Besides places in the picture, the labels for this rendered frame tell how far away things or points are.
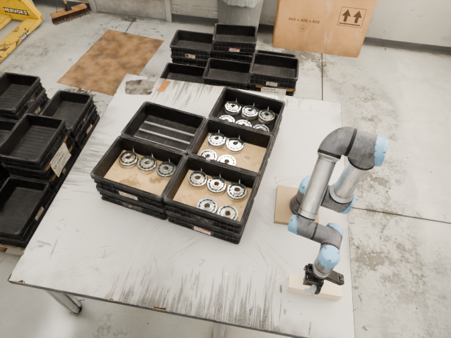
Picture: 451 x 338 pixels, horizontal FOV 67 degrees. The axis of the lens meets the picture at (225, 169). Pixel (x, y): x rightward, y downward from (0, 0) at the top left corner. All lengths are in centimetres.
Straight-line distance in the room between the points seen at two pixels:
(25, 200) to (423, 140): 339
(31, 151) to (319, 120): 198
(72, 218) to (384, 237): 217
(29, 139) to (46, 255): 110
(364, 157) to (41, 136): 216
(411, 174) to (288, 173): 155
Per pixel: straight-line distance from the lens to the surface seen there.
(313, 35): 434
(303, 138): 226
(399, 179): 327
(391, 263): 279
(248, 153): 194
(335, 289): 171
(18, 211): 269
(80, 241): 189
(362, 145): 139
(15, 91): 323
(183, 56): 345
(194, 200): 174
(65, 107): 310
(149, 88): 258
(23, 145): 275
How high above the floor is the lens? 229
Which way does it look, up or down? 52 degrees down
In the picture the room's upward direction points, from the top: 3 degrees clockwise
